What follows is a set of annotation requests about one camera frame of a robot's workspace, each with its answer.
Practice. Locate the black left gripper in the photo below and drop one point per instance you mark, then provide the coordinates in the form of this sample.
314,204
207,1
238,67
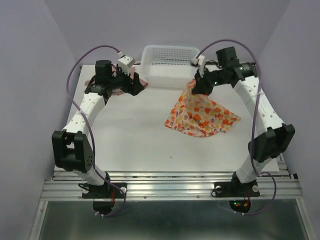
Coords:
134,89

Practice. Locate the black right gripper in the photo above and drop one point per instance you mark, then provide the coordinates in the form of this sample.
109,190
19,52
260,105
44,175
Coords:
202,85

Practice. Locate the pink skirt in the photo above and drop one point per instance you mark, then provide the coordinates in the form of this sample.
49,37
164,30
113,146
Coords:
142,82

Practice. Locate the orange floral skirt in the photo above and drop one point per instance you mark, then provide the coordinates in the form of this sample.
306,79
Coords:
197,115

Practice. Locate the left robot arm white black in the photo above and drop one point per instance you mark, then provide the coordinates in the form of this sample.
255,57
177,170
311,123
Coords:
74,146

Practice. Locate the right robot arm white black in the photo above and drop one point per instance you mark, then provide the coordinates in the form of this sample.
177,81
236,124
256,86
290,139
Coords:
270,135

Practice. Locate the white plastic basket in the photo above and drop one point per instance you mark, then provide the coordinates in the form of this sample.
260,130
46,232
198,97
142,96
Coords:
165,66

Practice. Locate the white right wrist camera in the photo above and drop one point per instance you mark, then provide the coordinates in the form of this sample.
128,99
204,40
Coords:
199,62

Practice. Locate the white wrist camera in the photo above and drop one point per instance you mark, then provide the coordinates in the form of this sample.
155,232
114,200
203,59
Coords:
125,63
199,62

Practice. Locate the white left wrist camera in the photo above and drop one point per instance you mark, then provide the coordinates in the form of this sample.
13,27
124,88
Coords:
125,63

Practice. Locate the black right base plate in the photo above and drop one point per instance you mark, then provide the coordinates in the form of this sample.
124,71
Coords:
240,194

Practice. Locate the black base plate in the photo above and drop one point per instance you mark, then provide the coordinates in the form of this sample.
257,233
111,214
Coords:
108,200
240,194

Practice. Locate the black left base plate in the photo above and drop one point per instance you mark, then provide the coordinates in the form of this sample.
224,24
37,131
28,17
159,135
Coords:
108,200

